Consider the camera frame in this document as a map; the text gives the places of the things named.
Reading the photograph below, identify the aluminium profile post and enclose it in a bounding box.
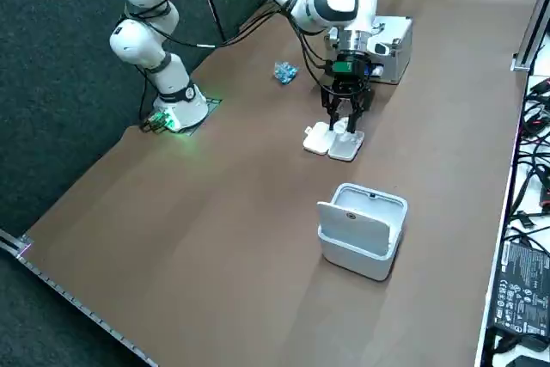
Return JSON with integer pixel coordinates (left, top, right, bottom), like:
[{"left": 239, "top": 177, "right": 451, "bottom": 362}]
[{"left": 510, "top": 0, "right": 550, "bottom": 72}]

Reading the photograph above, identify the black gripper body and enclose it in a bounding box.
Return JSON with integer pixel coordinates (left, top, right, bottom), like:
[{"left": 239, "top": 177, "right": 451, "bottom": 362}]
[{"left": 323, "top": 52, "right": 376, "bottom": 95}]

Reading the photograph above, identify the silver aluminium first-aid case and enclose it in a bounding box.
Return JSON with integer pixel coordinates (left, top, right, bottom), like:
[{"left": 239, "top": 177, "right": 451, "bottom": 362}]
[{"left": 368, "top": 15, "right": 414, "bottom": 86}]

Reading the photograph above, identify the aluminium table edge rail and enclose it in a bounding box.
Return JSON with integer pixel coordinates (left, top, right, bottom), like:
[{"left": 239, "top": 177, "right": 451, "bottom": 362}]
[{"left": 0, "top": 229, "right": 156, "bottom": 367}]

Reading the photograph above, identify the black labelled power adapter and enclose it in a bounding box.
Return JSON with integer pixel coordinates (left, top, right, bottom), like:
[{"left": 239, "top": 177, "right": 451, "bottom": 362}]
[{"left": 489, "top": 240, "right": 550, "bottom": 334}]

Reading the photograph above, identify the white open pill box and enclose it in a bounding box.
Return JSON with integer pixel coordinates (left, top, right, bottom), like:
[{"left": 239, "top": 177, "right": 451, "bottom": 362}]
[{"left": 302, "top": 120, "right": 366, "bottom": 162}]

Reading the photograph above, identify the white bin with lid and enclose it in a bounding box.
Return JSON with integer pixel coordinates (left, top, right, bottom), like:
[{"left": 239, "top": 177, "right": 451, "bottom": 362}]
[{"left": 316, "top": 182, "right": 408, "bottom": 282}]

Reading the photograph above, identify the black tagged arm cable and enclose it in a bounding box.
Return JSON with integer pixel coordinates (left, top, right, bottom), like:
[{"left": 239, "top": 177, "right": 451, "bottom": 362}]
[{"left": 124, "top": 0, "right": 336, "bottom": 84}]

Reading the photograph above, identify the blue blister pill pack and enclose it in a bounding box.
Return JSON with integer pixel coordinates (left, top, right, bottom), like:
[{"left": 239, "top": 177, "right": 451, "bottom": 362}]
[{"left": 273, "top": 60, "right": 299, "bottom": 86}]

